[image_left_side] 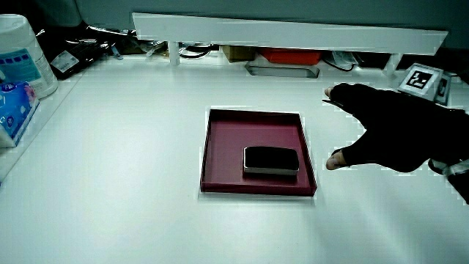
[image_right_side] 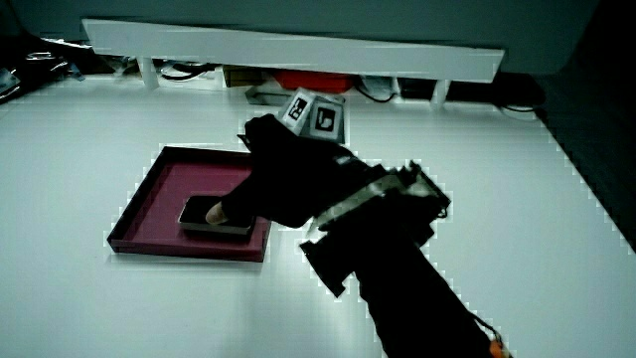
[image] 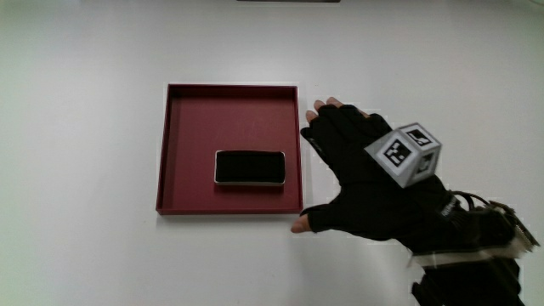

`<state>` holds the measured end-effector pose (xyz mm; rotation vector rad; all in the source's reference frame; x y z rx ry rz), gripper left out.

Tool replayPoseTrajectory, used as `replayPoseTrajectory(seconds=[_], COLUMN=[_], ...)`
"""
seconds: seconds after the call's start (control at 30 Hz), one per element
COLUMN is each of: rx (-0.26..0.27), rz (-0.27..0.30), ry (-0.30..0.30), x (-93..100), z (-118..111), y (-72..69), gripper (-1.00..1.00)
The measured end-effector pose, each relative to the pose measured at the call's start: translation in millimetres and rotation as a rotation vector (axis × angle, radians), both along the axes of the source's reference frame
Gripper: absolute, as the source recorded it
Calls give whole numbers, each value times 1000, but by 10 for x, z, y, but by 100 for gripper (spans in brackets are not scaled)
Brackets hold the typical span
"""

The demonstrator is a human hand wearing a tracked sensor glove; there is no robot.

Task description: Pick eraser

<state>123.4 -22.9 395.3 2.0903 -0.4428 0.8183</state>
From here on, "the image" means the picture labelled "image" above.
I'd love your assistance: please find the person's right hand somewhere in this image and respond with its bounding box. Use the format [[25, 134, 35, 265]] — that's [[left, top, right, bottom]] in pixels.
[[290, 96, 467, 252]]

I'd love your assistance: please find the person's right forearm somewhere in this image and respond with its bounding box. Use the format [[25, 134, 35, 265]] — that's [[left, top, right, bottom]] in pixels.
[[408, 190, 541, 306]]

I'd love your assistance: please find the dark red square tray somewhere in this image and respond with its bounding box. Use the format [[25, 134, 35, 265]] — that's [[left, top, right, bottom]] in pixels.
[[155, 82, 304, 216]]

